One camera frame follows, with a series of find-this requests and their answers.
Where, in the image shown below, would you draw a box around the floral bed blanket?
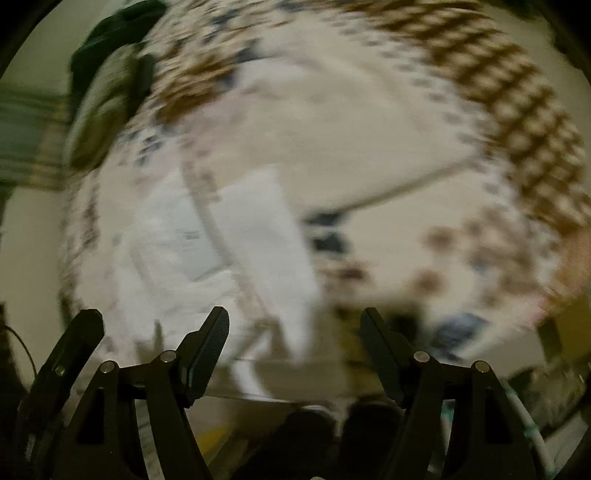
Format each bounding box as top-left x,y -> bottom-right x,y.
64,1 -> 558,370

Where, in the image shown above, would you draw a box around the white pants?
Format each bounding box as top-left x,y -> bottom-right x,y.
110,165 -> 325,398

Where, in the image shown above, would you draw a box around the dark green jacket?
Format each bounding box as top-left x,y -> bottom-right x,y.
69,0 -> 168,104

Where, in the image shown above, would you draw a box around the brown checkered bed sheet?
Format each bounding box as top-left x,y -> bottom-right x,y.
339,1 -> 590,234

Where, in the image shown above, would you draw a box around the folded grey clothes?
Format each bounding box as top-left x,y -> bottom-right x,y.
66,41 -> 158,172

